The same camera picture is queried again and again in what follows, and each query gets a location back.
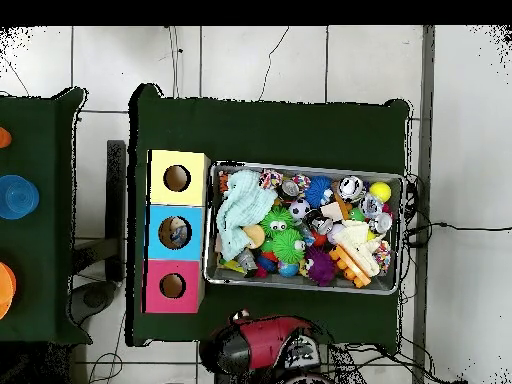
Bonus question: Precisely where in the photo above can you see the crushed clear plastic bottle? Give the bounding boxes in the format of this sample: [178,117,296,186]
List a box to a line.
[169,224,190,247]

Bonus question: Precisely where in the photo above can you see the wooden box with three holes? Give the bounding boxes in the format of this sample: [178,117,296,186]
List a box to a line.
[142,149,212,315]

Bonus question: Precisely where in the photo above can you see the mint green cloth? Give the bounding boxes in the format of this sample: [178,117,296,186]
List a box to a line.
[215,169,278,262]

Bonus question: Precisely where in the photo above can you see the small soccer ball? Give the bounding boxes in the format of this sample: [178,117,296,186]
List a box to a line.
[288,198,312,221]

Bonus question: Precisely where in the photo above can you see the green fuzzy toy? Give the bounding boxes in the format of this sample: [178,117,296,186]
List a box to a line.
[271,228,306,265]

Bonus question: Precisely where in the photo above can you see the blue fuzzy toy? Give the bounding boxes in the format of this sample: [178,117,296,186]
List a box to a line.
[304,175,334,210]

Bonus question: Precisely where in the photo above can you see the dark green table cloth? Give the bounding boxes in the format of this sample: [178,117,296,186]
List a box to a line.
[0,87,93,346]
[127,83,411,355]

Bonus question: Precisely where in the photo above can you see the purple spiky toy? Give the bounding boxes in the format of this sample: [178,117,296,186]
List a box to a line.
[304,245,337,287]

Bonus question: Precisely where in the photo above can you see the cream knitted cloth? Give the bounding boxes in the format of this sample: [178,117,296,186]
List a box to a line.
[332,219,381,278]

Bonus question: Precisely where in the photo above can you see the orange toy building block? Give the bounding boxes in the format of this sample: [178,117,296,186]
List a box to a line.
[328,244,372,289]

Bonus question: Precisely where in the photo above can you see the yellow ball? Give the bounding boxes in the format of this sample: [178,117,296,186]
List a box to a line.
[368,181,392,204]

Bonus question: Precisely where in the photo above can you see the black flat panel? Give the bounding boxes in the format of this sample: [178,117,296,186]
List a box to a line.
[105,139,128,283]

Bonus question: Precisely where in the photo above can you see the blue plastic cup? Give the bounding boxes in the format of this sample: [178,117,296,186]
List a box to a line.
[0,174,40,221]

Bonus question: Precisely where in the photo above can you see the shallow wire mesh bin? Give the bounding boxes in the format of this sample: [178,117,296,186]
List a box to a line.
[202,160,405,296]

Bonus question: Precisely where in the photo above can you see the black cable bundle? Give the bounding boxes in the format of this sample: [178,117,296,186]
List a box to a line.
[339,343,469,384]

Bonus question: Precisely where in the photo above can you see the black power cable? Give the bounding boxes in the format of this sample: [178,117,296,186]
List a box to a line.
[403,221,512,248]

